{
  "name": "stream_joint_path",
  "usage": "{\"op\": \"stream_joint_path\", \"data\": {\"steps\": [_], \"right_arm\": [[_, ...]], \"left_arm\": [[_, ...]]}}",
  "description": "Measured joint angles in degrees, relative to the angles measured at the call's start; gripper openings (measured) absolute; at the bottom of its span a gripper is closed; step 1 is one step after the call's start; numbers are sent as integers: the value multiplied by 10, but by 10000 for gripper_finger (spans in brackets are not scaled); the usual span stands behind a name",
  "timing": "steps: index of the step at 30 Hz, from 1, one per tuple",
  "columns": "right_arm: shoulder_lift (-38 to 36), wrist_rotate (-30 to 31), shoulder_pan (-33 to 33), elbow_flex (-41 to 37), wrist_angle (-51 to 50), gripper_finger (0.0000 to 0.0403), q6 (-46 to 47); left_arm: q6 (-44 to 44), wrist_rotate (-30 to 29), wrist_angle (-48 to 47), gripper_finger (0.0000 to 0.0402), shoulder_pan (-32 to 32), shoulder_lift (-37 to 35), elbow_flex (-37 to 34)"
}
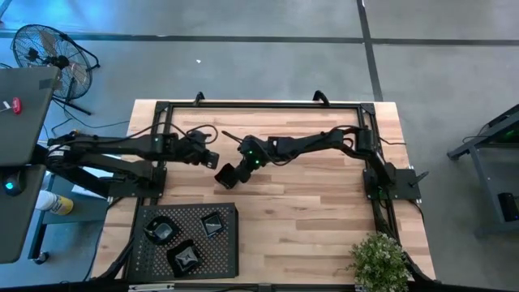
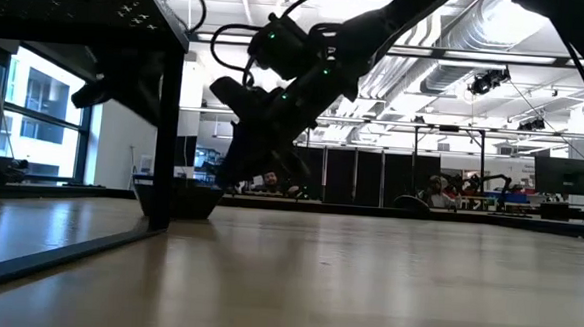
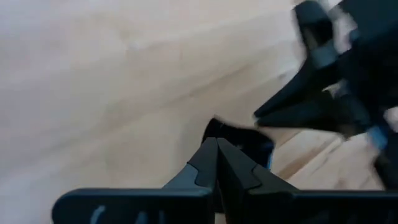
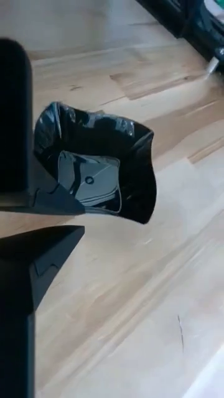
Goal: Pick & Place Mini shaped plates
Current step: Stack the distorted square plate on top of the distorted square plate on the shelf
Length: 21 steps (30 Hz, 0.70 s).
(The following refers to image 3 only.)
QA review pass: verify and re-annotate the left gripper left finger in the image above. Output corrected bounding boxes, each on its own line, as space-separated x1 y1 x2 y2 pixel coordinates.
52 137 218 224

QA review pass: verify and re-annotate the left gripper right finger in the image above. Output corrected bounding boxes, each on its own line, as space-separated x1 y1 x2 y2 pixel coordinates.
217 138 398 224

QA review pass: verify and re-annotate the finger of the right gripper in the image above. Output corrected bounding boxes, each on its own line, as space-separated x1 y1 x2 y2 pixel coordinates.
254 1 341 121
256 93 371 138

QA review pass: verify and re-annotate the black rounded mini plate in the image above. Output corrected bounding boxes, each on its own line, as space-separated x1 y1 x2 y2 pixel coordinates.
201 116 276 170

